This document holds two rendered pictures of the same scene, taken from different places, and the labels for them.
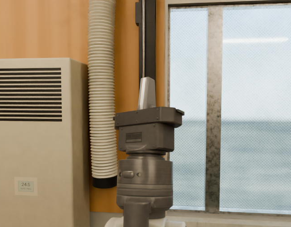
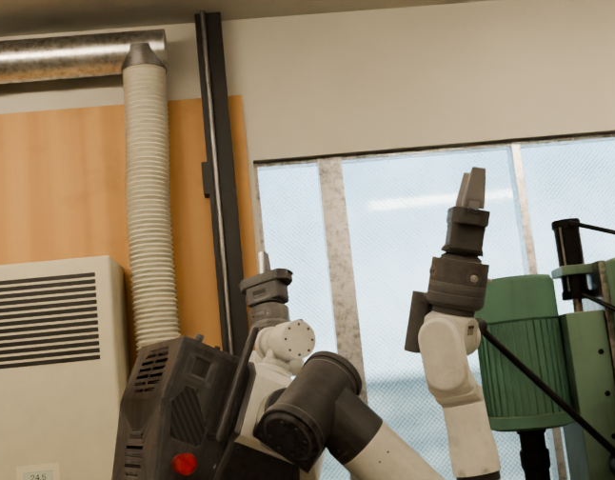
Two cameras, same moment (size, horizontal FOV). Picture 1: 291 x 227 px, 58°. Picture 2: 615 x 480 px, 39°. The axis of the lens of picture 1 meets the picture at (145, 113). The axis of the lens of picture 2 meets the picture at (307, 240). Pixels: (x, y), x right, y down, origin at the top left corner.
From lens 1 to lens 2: 1.49 m
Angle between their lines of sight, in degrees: 16
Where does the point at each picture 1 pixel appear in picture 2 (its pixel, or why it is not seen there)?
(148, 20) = (226, 189)
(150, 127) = (270, 283)
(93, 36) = (138, 220)
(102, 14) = (151, 185)
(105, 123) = not seen: hidden behind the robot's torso
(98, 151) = not seen: hidden behind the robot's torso
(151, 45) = (233, 227)
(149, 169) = (273, 309)
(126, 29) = (187, 204)
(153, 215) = not seen: hidden behind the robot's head
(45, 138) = (71, 390)
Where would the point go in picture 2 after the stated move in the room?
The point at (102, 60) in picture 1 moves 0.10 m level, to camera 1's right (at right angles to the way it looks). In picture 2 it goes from (155, 257) to (186, 254)
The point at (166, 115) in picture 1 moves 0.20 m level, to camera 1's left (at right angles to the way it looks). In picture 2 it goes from (281, 273) to (188, 280)
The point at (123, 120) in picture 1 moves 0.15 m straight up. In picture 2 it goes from (249, 283) to (243, 216)
